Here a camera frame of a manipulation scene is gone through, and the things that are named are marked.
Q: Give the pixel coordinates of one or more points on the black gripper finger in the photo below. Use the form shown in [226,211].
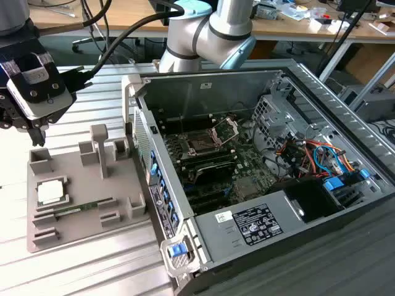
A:
[58,112]
[14,114]

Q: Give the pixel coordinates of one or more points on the silver CPU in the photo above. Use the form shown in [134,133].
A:
[51,191]

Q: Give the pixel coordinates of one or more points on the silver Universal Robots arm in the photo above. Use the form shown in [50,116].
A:
[185,34]

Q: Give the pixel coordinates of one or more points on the black RAM slot bank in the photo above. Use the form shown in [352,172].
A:
[206,157]
[197,123]

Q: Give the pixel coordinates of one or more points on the CPU socket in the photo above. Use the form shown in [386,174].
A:
[200,143]

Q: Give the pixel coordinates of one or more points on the grey parts rack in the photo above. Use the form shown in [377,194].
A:
[89,191]

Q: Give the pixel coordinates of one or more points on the office chair base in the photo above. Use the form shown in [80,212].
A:
[105,41]

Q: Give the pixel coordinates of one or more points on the green RAM stick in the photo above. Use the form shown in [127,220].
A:
[83,206]

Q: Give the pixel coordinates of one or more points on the open PC case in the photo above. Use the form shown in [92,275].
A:
[172,92]

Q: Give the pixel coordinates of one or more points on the black graphics card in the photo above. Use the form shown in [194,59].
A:
[216,172]

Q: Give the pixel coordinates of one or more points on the black expansion slots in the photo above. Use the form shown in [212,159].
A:
[206,200]

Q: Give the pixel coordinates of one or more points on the blue case latch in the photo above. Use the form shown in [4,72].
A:
[177,249]

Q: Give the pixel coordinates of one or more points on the green motherboard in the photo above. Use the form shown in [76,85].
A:
[247,160]

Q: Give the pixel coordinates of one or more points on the white sticker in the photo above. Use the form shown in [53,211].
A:
[223,216]

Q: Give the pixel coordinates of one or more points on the grey chipset heat sink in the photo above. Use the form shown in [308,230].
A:
[247,186]

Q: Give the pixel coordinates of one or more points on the grey power supply unit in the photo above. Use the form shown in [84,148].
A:
[222,237]

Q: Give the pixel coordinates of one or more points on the silver drive cage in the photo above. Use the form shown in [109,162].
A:
[271,123]

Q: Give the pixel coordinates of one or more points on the black rating label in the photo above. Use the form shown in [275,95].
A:
[257,223]

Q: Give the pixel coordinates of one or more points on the silver metal drive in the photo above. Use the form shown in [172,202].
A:
[267,12]

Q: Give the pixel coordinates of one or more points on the black fan shroud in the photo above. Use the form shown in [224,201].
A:
[308,197]

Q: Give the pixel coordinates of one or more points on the small white box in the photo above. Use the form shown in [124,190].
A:
[324,26]

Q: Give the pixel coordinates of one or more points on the blue disk carrier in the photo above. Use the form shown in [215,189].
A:
[333,184]

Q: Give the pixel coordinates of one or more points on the black slanted pole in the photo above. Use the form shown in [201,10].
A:
[345,34]

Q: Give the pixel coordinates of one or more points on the large cardboard box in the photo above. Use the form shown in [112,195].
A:
[370,61]

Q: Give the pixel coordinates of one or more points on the grey desktop computer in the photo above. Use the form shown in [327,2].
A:
[376,105]

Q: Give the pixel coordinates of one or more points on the small cardboard box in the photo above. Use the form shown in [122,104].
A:
[382,27]

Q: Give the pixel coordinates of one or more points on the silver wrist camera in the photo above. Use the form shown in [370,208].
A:
[57,100]

